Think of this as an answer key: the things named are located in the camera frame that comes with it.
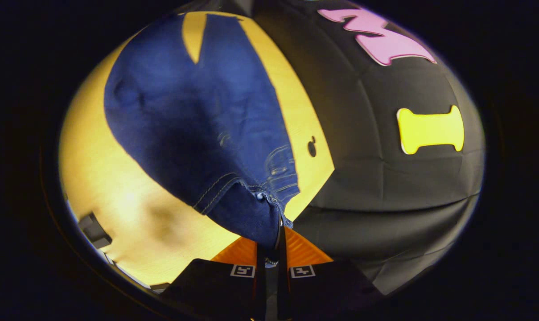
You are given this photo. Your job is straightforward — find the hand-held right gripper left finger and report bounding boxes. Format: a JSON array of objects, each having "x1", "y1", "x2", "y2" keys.
[{"x1": 162, "y1": 237, "x2": 267, "y2": 321}]

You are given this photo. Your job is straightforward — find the dark grey furniture part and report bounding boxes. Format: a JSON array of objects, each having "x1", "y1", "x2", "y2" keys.
[{"x1": 77, "y1": 211, "x2": 113, "y2": 250}]

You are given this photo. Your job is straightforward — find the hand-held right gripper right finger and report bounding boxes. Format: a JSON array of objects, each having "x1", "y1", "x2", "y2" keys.
[{"x1": 277, "y1": 226, "x2": 384, "y2": 321}]

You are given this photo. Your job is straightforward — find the blue denim jeans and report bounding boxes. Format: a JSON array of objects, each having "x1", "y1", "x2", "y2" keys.
[{"x1": 103, "y1": 13, "x2": 300, "y2": 268}]

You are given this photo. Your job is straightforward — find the black backdrop cloth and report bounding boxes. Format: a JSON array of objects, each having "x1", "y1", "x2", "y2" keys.
[{"x1": 251, "y1": 0, "x2": 486, "y2": 296}]

